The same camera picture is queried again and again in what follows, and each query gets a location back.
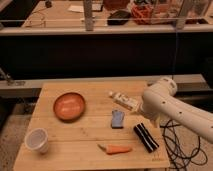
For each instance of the orange bowl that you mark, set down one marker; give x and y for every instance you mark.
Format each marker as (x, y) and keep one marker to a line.
(69, 106)

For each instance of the orange basket on bench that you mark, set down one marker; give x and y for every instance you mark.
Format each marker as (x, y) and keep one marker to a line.
(141, 14)

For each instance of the orange toy carrot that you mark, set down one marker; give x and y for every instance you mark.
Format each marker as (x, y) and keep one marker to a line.
(114, 149)

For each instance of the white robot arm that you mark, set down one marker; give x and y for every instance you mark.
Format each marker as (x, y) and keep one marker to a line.
(159, 99)

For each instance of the metal clamp at left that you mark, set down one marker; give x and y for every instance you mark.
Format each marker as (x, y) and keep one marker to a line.
(9, 80)

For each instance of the grey metal post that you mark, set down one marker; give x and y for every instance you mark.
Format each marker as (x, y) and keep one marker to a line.
(88, 14)

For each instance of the clear plastic cup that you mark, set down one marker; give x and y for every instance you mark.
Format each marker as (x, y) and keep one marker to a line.
(37, 140)

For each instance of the white paper on bench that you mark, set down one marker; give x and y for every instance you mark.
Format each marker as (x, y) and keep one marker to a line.
(76, 8)

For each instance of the black white striped block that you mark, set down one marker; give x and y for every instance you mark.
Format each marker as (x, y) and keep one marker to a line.
(148, 141)

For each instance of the blue sponge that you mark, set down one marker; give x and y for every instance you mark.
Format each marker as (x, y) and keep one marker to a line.
(117, 119)

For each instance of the black pouch on bench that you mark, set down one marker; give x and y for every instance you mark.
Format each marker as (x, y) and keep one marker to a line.
(119, 17)

